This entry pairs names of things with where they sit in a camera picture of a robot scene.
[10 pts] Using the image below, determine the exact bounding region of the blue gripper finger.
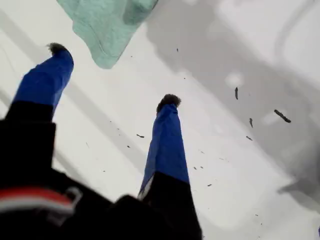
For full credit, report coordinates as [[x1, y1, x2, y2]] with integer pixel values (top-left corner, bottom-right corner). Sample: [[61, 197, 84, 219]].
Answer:
[[137, 93, 203, 240], [3, 42, 75, 123]]

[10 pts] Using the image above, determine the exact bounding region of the pale green T-shirt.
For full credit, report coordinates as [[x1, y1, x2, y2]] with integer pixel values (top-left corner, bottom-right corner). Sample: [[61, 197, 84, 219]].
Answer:
[[56, 0, 160, 70]]

